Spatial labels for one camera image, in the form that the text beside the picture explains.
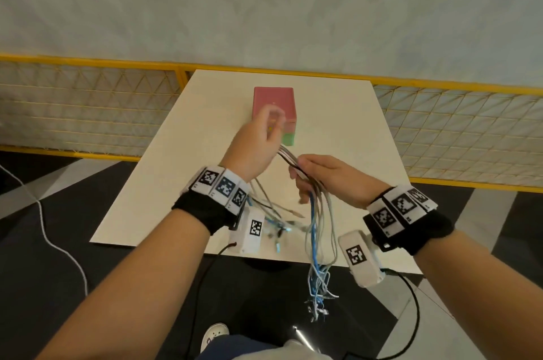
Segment dark blue trousers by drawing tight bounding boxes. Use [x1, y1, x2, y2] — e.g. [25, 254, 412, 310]
[199, 333, 281, 360]

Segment black camera cable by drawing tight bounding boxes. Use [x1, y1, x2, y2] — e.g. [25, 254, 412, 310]
[186, 241, 238, 360]
[377, 268, 421, 360]

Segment white wrist camera with marker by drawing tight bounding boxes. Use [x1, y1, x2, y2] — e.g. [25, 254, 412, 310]
[229, 207, 266, 255]
[338, 230, 386, 288]

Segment person's right forearm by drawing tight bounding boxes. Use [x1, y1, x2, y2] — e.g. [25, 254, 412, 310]
[413, 230, 543, 360]

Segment person's right hand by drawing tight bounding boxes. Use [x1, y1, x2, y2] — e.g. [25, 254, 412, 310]
[288, 154, 391, 209]

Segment blue cable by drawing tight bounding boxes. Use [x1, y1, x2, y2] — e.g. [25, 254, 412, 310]
[305, 190, 336, 303]

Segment light grey shirt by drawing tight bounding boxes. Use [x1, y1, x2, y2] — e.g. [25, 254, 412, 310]
[233, 339, 334, 360]

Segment white floor cable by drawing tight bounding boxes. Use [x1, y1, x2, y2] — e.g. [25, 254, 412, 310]
[0, 162, 89, 297]

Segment pink green drawer box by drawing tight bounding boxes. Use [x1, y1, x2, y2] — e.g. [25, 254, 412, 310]
[252, 87, 296, 148]

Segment tangle of white charging cables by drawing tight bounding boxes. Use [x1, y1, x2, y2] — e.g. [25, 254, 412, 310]
[247, 144, 341, 323]

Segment person's left forearm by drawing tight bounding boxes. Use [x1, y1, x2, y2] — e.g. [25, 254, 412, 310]
[36, 209, 212, 360]

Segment person's left hand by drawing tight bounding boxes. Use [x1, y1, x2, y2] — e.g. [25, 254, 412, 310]
[219, 104, 287, 183]

